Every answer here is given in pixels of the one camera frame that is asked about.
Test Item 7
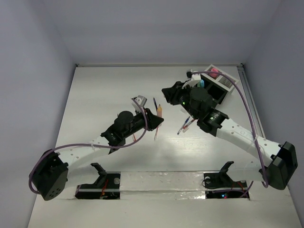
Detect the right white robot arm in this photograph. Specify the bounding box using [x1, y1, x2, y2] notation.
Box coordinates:
[161, 81, 298, 190]

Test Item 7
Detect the white grey tray box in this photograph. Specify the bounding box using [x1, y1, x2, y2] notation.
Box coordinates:
[201, 65, 239, 93]

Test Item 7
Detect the red blue pen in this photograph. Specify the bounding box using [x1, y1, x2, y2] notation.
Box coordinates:
[183, 119, 195, 129]

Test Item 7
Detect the foil tape strip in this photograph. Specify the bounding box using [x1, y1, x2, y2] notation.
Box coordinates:
[119, 171, 206, 200]

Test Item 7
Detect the purple pen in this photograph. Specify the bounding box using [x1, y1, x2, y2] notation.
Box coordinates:
[153, 97, 158, 110]

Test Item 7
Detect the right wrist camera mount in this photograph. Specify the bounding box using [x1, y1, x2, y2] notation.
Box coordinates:
[182, 69, 201, 89]

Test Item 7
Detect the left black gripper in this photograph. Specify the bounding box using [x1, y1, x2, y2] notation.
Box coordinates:
[123, 107, 163, 139]

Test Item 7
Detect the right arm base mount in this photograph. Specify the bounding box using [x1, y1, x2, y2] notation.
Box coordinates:
[201, 161, 250, 199]

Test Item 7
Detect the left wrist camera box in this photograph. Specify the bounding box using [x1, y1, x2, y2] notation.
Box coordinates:
[131, 95, 147, 107]

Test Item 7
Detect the black two-compartment pen holder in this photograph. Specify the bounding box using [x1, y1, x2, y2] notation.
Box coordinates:
[201, 76, 228, 104]

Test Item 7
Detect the orange highlighter marker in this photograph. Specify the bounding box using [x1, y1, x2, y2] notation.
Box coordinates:
[156, 104, 162, 117]

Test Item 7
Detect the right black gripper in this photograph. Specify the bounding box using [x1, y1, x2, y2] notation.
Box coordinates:
[162, 80, 200, 120]

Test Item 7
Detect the aluminium rail right edge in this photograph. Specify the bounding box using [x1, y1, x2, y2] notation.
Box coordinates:
[237, 64, 265, 137]

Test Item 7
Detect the pink cylinder sharpener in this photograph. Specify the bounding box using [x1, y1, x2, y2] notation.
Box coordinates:
[209, 68, 219, 78]

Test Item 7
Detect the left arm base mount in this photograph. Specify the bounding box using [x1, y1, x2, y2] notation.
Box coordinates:
[75, 162, 121, 200]

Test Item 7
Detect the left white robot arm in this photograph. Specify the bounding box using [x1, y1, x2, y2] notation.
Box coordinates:
[28, 108, 164, 201]

